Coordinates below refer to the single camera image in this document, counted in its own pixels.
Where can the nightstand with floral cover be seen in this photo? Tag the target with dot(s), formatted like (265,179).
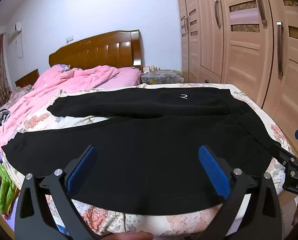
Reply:
(161,76)

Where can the wooden wardrobe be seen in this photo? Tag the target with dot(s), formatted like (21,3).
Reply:
(238,55)

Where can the wooden headboard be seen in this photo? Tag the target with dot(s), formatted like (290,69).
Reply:
(101,47)

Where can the black pants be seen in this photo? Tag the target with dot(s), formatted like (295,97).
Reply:
(139,155)

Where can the pink quilt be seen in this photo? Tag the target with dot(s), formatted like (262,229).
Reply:
(64,85)

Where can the wooden nightstand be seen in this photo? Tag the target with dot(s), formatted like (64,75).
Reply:
(26,78)

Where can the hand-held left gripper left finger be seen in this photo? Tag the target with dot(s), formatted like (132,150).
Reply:
(82,170)

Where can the wall socket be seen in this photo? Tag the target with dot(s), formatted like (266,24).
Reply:
(70,39)

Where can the green cloth item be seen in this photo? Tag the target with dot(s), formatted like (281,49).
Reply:
(6,187)

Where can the white air conditioner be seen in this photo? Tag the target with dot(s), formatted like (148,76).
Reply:
(14,31)

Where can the person's left hand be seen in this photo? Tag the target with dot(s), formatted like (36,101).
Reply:
(134,236)

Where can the floral blanket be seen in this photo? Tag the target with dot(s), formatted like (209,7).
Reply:
(183,221)

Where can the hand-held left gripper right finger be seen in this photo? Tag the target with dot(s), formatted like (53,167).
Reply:
(213,172)

